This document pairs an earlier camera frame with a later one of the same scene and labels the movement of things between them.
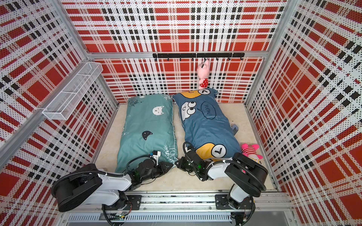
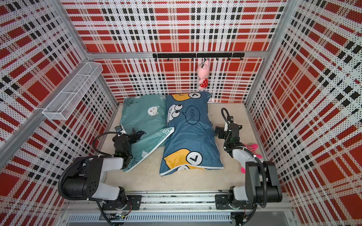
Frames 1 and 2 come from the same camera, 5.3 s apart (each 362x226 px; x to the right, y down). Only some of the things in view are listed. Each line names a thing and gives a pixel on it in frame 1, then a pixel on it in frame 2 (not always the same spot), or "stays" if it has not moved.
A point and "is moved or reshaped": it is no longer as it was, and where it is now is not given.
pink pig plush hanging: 203,70 stays
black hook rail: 200,55 stays
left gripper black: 162,165 to 134,139
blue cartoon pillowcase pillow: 205,125 is moved or reshaped
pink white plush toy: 250,151 stays
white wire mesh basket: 60,106 stays
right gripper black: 181,165 to 221,131
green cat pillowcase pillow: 148,126 is moved or reshaped
